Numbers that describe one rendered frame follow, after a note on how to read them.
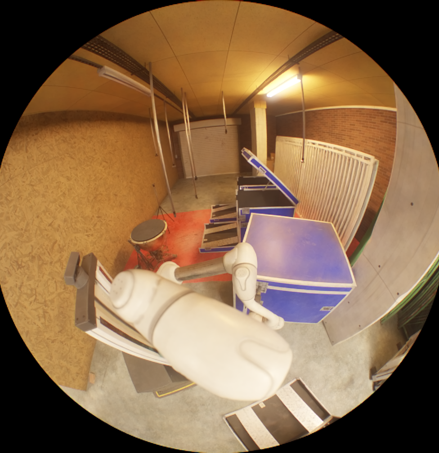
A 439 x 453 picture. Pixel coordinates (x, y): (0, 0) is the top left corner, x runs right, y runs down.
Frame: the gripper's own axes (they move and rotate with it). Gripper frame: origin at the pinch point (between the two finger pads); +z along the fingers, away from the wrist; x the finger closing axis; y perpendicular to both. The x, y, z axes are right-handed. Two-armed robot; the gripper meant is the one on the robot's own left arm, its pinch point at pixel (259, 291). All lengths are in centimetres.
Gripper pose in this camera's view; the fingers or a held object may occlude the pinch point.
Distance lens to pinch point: 138.2
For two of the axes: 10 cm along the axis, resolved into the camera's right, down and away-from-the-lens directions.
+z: 3.2, -5.6, 7.7
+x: -0.9, -8.2, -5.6
